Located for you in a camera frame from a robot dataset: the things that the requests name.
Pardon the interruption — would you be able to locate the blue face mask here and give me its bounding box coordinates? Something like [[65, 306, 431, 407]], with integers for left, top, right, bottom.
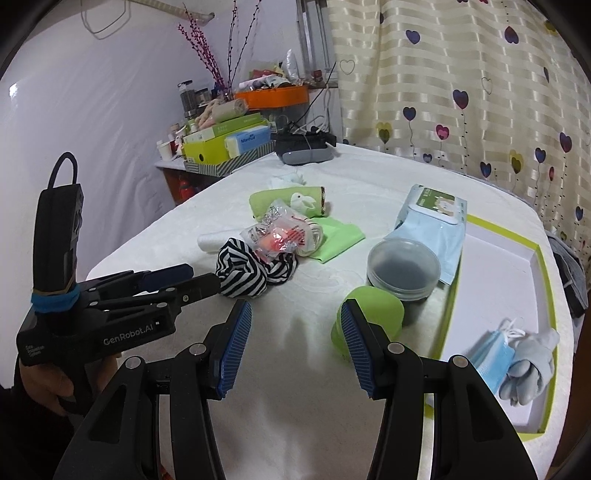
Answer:
[[468, 318, 526, 395]]

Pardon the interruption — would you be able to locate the person's left hand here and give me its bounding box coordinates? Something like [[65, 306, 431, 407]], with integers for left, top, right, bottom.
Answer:
[[17, 353, 121, 416]]

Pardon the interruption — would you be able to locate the green rolled towel with rabbit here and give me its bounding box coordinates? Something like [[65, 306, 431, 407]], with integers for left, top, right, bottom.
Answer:
[[249, 186, 325, 219]]

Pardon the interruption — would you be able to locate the pink branch decoration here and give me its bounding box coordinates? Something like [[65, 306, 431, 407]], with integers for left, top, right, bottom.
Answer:
[[177, 1, 263, 101]]

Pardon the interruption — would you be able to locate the green white shallow box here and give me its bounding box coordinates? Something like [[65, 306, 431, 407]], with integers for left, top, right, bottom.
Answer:
[[424, 214, 560, 443]]

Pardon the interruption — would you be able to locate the beige rolled towel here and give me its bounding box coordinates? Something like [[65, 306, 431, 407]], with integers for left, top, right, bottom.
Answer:
[[195, 98, 249, 129]]

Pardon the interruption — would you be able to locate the clear bag with orange item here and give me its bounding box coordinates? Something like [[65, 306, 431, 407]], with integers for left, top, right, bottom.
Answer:
[[240, 200, 312, 263]]

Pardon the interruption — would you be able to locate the black camera box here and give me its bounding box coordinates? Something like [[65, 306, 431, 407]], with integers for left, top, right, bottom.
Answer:
[[32, 183, 85, 296]]

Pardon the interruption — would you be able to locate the flat light green cloth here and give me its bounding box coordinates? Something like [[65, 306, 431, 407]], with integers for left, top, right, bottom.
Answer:
[[311, 217, 366, 264]]

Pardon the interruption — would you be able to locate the green lidded jar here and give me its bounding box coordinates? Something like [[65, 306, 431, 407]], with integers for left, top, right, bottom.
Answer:
[[331, 286, 405, 359]]

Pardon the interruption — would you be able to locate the grey black VR headset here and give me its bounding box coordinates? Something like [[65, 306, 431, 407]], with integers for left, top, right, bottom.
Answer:
[[274, 130, 337, 166]]

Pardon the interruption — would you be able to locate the white crumpled tissue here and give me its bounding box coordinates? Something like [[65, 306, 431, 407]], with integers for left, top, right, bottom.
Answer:
[[267, 172, 307, 189]]

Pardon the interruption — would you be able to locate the heart pattern curtain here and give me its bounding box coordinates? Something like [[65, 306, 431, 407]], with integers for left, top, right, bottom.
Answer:
[[328, 1, 590, 259]]

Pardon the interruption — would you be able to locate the large black white striped sock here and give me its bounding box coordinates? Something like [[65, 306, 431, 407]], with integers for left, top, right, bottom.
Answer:
[[215, 238, 298, 299]]

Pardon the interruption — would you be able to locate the striped cardboard tray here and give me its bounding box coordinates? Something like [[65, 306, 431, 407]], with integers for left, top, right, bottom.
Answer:
[[183, 140, 276, 178]]

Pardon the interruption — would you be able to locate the blue tissue pack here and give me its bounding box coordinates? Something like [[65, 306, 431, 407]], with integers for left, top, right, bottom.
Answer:
[[224, 125, 271, 158]]

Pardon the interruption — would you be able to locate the grey plastic round container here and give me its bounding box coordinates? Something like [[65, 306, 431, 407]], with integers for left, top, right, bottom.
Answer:
[[367, 238, 441, 325]]

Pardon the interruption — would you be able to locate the blue wet wipes pack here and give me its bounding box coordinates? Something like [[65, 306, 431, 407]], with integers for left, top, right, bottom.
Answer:
[[388, 184, 468, 285]]

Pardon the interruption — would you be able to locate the green storage box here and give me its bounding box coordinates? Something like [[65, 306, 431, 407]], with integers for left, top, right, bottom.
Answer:
[[181, 113, 269, 165]]

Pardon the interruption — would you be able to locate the orange tray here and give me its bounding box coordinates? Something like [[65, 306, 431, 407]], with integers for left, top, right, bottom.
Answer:
[[235, 85, 308, 110]]

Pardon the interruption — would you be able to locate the dark grey clothing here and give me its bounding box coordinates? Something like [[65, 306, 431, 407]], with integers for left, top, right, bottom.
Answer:
[[547, 232, 589, 319]]

